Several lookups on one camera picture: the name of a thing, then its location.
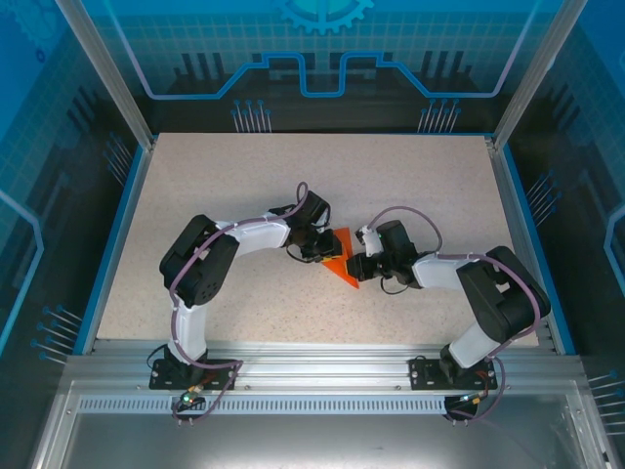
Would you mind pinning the grey metal tray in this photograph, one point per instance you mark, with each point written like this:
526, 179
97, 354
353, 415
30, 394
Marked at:
317, 444

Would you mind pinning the blue table edge strip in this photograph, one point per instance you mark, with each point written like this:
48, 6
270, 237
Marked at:
114, 254
539, 254

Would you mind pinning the aluminium side rail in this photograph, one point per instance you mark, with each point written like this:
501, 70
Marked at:
511, 195

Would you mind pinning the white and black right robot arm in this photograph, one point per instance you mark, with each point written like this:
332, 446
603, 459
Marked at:
503, 298

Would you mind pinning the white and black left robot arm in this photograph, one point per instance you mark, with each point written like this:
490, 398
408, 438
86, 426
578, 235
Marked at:
200, 278

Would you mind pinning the aluminium frame rail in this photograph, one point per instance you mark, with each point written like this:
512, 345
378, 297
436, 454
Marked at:
317, 366

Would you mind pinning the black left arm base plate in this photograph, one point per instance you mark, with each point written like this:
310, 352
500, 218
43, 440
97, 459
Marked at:
166, 376

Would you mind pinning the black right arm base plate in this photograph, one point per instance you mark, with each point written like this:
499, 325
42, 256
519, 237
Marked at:
425, 373

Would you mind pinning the aluminium frame post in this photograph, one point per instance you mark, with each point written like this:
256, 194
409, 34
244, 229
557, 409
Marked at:
117, 93
529, 88

